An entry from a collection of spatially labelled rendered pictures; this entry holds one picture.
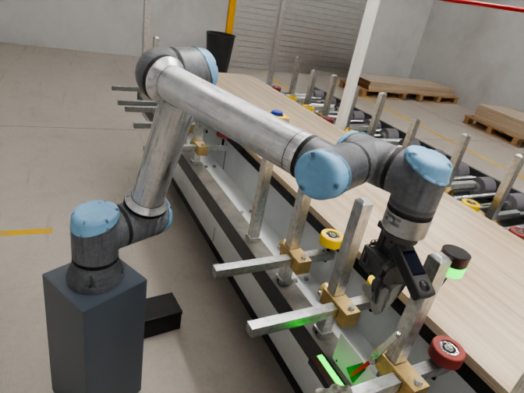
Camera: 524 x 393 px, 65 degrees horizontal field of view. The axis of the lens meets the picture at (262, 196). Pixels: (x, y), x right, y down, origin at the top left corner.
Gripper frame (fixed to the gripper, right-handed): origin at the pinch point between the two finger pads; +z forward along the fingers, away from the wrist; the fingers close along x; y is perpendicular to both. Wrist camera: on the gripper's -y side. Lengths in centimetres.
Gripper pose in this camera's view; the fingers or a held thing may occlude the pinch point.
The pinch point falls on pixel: (379, 312)
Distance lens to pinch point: 98.3
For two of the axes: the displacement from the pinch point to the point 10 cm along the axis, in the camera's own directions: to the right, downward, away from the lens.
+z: -1.7, 8.8, 4.5
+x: -8.9, 0.6, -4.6
